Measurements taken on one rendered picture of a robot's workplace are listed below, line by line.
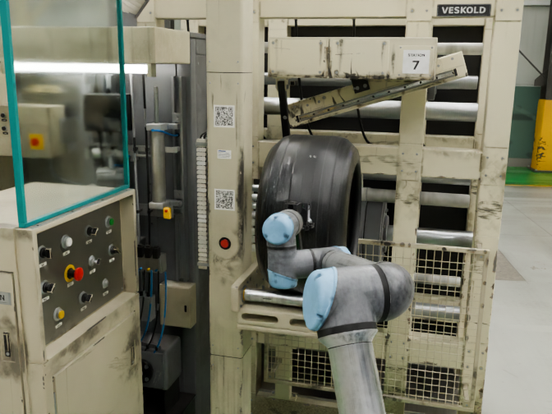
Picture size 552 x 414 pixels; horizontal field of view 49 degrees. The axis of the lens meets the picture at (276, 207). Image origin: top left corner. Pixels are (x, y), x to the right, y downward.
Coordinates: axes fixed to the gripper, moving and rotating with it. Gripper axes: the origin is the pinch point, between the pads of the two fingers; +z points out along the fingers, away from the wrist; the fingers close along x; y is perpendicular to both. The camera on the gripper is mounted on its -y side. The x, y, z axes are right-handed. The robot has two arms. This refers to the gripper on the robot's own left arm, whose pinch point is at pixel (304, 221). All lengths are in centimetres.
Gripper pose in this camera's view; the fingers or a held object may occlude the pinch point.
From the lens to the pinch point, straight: 183.3
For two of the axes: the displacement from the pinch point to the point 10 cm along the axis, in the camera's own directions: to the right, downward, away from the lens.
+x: -9.7, -0.7, 2.4
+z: 2.5, -1.0, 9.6
